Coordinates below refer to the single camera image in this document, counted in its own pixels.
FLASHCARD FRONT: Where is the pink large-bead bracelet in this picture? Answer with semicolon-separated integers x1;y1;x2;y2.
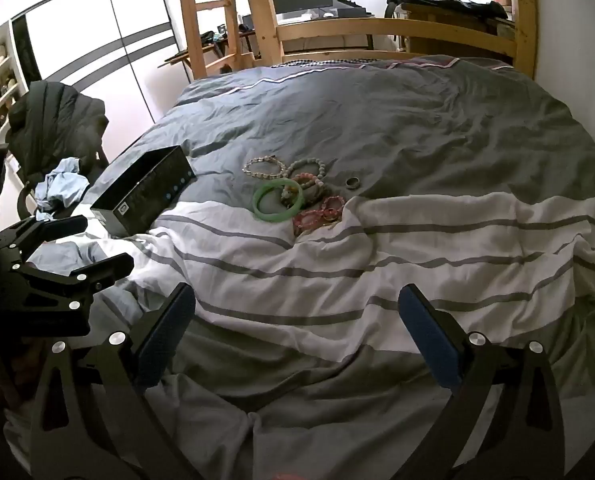
297;172;327;196

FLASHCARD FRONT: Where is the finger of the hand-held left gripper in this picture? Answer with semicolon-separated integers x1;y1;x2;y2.
0;214;89;262
8;253;136;335

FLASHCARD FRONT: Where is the wooden bed frame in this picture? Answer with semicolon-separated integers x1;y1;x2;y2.
238;0;537;81

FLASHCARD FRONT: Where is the white pearl bracelet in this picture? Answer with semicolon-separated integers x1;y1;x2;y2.
288;156;327;181

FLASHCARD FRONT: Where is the checkered bed sheet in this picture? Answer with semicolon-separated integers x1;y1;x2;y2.
272;57;373;69

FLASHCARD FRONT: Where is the grey and white striped duvet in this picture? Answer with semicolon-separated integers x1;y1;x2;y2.
2;55;595;480

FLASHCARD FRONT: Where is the wooden ladder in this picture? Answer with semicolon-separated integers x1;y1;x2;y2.
176;0;241;81

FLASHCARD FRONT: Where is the white sliding-door wardrobe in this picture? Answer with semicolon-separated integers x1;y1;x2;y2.
10;0;193;126

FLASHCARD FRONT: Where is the black rectangular box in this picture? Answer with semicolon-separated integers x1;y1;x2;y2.
90;145;197;237

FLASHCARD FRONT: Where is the black puffer jacket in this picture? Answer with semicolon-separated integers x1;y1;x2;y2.
6;80;109;186

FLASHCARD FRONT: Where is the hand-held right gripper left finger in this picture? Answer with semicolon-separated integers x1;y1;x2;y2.
28;282;208;480

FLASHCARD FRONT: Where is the silver chain necklace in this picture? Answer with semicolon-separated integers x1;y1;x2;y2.
242;156;284;179

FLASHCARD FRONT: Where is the green jade bangle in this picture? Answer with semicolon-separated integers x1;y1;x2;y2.
253;178;305;222

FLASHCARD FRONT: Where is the wooden desk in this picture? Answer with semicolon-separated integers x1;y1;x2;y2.
401;2;518;56

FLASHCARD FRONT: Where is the pink crystal bracelet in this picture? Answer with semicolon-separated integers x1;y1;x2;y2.
320;195;347;221
292;210;328;236

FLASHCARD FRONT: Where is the black clothes pile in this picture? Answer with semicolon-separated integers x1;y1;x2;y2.
386;0;508;18

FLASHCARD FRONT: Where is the light blue cloth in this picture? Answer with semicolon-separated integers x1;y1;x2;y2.
34;157;91;222

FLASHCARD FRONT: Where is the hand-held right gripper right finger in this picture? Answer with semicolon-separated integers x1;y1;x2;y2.
397;284;568;480

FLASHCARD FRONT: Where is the black chair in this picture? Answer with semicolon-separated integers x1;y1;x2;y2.
16;175;46;221

